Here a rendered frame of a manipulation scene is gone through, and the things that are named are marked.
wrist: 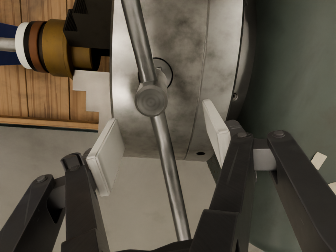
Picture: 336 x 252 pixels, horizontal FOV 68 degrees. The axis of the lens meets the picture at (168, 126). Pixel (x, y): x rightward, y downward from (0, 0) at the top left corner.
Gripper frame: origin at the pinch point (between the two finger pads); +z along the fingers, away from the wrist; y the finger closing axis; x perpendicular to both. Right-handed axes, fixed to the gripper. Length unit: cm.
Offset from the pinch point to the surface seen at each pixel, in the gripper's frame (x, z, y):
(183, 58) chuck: 4.7, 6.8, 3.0
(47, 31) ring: 10.5, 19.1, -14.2
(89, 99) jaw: 0.0, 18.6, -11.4
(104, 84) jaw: 1.7, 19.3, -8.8
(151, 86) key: 4.5, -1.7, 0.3
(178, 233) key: -7.8, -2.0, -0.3
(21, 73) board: 4, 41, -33
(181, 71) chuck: 3.5, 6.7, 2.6
